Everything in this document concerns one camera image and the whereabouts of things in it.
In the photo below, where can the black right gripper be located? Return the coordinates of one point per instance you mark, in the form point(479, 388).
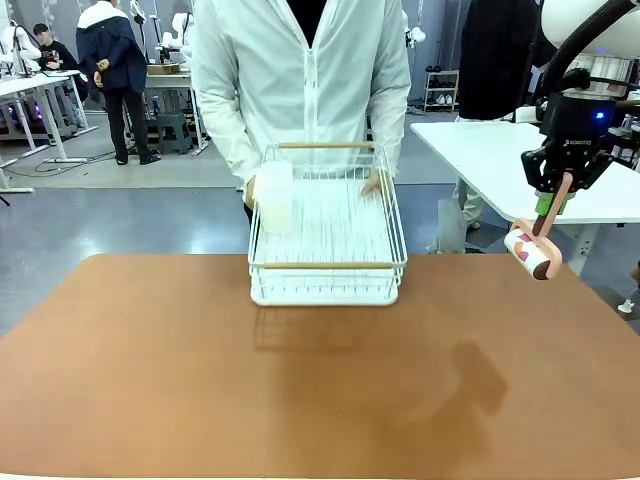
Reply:
point(572, 125)

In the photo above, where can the pink patterned lint roller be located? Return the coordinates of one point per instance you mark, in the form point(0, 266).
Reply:
point(530, 255)

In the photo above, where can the white plastic drip tray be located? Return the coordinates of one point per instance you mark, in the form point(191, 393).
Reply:
point(325, 301)

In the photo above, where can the white utensil holder cup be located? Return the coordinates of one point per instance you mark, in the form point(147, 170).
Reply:
point(274, 200)

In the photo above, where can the person's left forearm white sleeve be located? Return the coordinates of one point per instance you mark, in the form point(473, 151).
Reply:
point(395, 135)

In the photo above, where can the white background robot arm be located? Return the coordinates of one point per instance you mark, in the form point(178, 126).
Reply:
point(180, 35)
point(414, 32)
point(20, 50)

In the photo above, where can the person's right forearm white sleeve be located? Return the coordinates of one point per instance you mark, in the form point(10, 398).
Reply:
point(235, 145)

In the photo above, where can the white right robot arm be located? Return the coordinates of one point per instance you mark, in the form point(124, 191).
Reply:
point(570, 20)

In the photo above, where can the person's left hand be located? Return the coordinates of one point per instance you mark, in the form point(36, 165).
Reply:
point(372, 184)

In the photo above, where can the person's right hand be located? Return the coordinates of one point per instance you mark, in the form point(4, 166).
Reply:
point(250, 192)

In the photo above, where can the white side table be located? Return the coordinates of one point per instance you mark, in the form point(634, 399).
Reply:
point(490, 160)

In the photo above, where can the black hanging garment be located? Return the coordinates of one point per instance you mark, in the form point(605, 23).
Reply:
point(495, 55)

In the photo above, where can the small white floor object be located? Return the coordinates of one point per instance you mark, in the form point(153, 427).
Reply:
point(627, 306)

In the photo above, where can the white shoe rack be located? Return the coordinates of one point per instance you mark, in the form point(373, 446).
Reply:
point(441, 92)

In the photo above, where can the person in white jacket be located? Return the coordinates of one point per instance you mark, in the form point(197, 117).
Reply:
point(300, 90)

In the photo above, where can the grey step stool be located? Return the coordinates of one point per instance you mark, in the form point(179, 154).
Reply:
point(172, 132)

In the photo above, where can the white background workbench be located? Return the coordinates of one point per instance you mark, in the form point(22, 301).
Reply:
point(172, 82)

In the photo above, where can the cardboard box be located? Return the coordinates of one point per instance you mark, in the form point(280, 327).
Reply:
point(164, 69)

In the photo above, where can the person in navy jacket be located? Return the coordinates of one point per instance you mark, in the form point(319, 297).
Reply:
point(112, 65)

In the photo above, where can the seated person in black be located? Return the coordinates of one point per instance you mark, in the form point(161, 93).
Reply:
point(55, 52)

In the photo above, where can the white long background table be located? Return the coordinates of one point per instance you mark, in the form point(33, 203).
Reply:
point(30, 85)

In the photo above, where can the computer with purple lights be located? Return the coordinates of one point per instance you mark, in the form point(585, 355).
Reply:
point(22, 117)

